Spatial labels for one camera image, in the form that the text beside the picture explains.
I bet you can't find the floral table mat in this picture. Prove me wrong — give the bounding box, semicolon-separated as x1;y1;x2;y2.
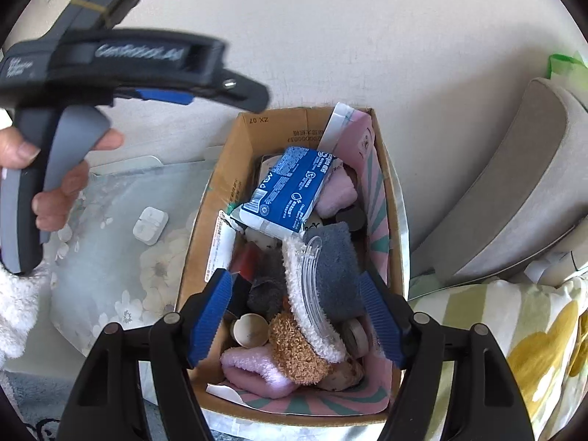
46;158;412;441

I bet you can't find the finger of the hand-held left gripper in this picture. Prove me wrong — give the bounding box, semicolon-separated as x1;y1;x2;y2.
195;68;271;114
112;87;196;107

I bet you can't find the white cloth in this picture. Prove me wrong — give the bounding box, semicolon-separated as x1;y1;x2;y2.
524;239;588;282

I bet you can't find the large grey cushion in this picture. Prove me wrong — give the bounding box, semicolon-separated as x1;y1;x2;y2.
409;78;588;286

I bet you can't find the grey printed cloth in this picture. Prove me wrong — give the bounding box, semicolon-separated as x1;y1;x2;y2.
0;367;93;441

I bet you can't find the clear plastic sock hanger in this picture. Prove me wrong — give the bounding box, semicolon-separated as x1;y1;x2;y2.
301;235;335;332

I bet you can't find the blue white wipes packet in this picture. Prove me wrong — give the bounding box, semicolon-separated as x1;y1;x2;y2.
230;146;343;242

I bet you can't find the yellow green floral blanket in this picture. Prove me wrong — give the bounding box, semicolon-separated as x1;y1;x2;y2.
406;276;588;441

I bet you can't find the dark grey fuzzy sock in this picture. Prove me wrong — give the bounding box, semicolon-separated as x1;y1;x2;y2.
248;252;290;320

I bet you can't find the black round lid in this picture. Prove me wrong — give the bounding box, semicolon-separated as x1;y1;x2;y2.
335;206;368;233

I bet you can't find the beige fuzzy sock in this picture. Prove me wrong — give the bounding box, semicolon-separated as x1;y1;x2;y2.
317;361;366;392

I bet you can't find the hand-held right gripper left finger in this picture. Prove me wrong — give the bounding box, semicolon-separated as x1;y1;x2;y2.
57;269;235;441

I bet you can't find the brown cardboard box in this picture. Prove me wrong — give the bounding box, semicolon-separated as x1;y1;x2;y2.
175;107;409;426

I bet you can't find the dark red box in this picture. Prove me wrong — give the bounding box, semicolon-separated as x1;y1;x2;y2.
230;241;262;281

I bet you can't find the white item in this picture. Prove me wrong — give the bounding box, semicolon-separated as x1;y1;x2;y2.
281;221;363;363

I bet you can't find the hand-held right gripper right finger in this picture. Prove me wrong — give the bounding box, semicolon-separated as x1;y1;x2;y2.
358;269;536;441

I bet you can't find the round wooden lid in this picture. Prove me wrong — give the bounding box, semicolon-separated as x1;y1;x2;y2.
342;317;373;356

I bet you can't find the brown fuzzy sock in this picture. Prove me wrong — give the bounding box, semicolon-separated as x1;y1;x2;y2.
268;313;332;386

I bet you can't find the person's left hand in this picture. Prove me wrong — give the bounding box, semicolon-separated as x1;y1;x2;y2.
0;126;126;235

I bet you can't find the green tissue pack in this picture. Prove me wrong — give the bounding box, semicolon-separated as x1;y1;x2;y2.
546;53;588;83

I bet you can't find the white earbud case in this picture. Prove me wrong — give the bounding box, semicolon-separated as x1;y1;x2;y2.
133;207;170;245

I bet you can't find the small wooden cup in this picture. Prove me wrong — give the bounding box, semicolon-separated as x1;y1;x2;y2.
232;313;269;349

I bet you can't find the pink fuzzy sock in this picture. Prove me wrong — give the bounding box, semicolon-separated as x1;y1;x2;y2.
219;344;295;399
317;165;359;219

